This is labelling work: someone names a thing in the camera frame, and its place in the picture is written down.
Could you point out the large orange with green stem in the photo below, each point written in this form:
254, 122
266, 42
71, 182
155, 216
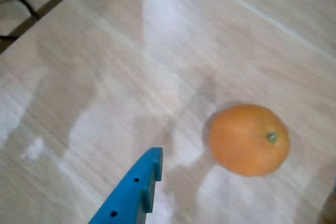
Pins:
246, 142

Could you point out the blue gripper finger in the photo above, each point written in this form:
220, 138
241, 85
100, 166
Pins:
131, 197

